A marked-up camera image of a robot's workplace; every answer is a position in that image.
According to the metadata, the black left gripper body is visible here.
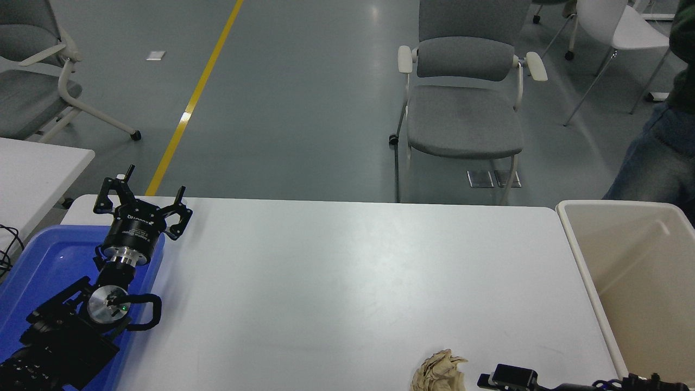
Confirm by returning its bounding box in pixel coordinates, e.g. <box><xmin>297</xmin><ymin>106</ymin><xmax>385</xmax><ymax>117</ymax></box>
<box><xmin>102</xmin><ymin>200</ymin><xmax>167</xmax><ymax>255</ymax></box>

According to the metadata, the tan paper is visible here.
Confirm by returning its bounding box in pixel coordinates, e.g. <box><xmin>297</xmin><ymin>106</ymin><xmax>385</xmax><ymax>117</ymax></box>
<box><xmin>411</xmin><ymin>349</ymin><xmax>469</xmax><ymax>391</ymax></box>

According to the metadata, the blue plastic tray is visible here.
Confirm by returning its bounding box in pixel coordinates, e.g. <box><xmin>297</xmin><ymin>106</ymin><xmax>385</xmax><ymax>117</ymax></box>
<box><xmin>0</xmin><ymin>225</ymin><xmax>166</xmax><ymax>391</ymax></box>

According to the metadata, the white side table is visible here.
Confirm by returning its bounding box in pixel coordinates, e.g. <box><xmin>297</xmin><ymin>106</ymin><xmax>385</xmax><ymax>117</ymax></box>
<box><xmin>0</xmin><ymin>137</ymin><xmax>96</xmax><ymax>256</ymax></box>

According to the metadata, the large pale plastic bin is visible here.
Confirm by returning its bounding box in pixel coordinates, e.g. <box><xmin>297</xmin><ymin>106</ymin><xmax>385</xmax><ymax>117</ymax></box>
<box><xmin>556</xmin><ymin>200</ymin><xmax>695</xmax><ymax>391</ymax></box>

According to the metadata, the person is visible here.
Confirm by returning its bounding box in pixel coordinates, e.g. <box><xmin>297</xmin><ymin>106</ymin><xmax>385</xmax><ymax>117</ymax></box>
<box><xmin>603</xmin><ymin>0</ymin><xmax>695</xmax><ymax>226</ymax></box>

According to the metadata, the grey chair with white armrests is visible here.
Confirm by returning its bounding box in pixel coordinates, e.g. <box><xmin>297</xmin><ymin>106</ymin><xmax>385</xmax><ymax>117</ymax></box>
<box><xmin>389</xmin><ymin>0</ymin><xmax>549</xmax><ymax>206</ymax></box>

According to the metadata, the white-legged caster chair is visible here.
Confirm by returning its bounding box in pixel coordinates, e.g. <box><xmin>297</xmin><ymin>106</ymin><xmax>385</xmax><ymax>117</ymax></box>
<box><xmin>532</xmin><ymin>0</ymin><xmax>577</xmax><ymax>61</ymax></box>

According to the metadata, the white chair with metal legs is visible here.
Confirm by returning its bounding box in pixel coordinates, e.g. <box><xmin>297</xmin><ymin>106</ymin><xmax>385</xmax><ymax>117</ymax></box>
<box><xmin>543</xmin><ymin>0</ymin><xmax>671</xmax><ymax>127</ymax></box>

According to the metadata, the black cable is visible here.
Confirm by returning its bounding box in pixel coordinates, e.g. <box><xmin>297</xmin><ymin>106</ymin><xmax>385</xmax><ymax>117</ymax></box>
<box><xmin>0</xmin><ymin>224</ymin><xmax>25</xmax><ymax>279</ymax></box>

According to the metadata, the grey office chair white frame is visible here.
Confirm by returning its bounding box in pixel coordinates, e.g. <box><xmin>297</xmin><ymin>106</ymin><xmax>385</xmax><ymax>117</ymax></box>
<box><xmin>0</xmin><ymin>0</ymin><xmax>142</xmax><ymax>143</ymax></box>

